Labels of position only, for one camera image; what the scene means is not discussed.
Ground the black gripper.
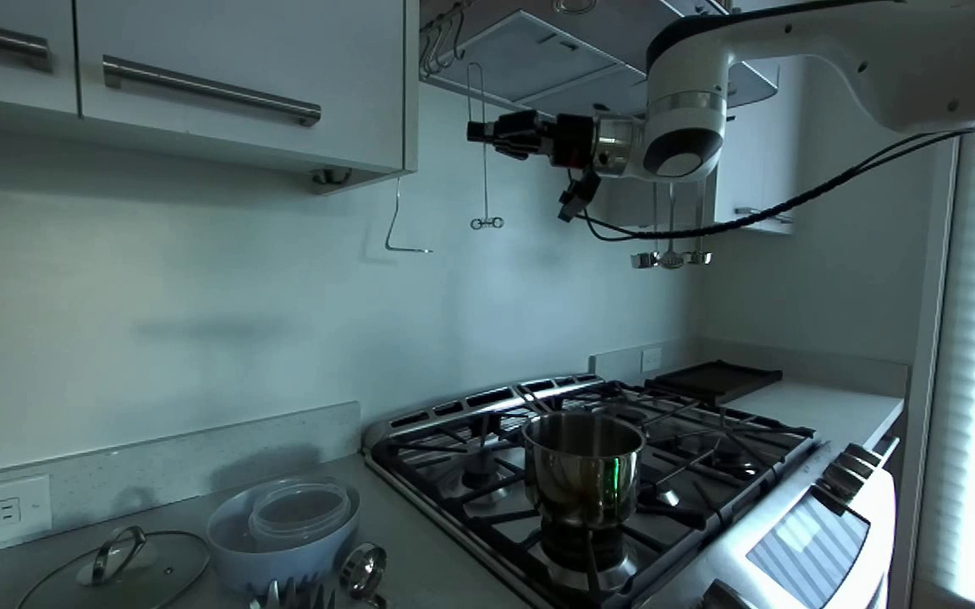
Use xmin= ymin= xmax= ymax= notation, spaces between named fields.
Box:
xmin=463 ymin=107 xmax=605 ymax=175

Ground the stainless steel pot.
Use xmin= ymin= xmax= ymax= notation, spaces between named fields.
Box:
xmin=517 ymin=384 xmax=649 ymax=534

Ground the glass pot lid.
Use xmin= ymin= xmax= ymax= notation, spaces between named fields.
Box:
xmin=17 ymin=522 xmax=218 ymax=609

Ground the stainless range hood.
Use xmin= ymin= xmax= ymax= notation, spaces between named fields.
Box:
xmin=415 ymin=0 xmax=783 ymax=143

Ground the metal hex key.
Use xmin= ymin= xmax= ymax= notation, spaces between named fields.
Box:
xmin=380 ymin=196 xmax=438 ymax=260

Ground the hanging metal utensil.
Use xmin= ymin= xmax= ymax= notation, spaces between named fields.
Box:
xmin=656 ymin=178 xmax=689 ymax=272
xmin=684 ymin=175 xmax=719 ymax=272
xmin=630 ymin=178 xmax=660 ymax=272

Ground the white cabinet beside hood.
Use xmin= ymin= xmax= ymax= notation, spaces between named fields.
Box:
xmin=712 ymin=58 xmax=813 ymax=237

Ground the wide white cabinet door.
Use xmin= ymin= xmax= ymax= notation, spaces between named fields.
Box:
xmin=72 ymin=0 xmax=412 ymax=178

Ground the stainless gas range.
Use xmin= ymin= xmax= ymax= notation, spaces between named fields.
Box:
xmin=360 ymin=370 xmax=903 ymax=609

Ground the silver stove knob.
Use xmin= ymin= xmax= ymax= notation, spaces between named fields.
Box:
xmin=700 ymin=577 xmax=751 ymax=609
xmin=830 ymin=455 xmax=874 ymax=492
xmin=847 ymin=441 xmax=888 ymax=475
xmin=813 ymin=478 xmax=857 ymax=514

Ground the light blue bowl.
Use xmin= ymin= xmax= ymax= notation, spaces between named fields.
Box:
xmin=206 ymin=478 xmax=364 ymax=594

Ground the oven control panel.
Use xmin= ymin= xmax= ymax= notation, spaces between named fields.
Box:
xmin=745 ymin=492 xmax=874 ymax=609

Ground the narrow white cabinet door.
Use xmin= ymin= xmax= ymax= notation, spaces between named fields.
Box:
xmin=0 ymin=0 xmax=83 ymax=118

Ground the long silver cabinet handle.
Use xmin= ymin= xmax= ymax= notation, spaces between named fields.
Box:
xmin=97 ymin=54 xmax=325 ymax=132

